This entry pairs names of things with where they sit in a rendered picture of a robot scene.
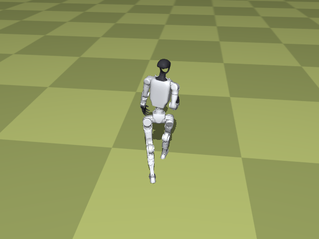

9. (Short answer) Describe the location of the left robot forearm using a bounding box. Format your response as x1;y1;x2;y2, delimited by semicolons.
140;91;147;108

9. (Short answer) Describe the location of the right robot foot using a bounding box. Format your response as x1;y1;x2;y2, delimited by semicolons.
160;148;168;159

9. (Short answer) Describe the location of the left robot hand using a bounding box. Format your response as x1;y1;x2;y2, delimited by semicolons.
141;106;150;116

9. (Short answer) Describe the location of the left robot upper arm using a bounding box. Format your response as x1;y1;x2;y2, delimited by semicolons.
143;76;153;97

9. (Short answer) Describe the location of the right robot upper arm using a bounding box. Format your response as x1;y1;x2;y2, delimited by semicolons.
169;81;180;109

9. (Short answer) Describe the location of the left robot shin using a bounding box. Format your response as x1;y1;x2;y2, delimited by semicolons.
147;145;155;177

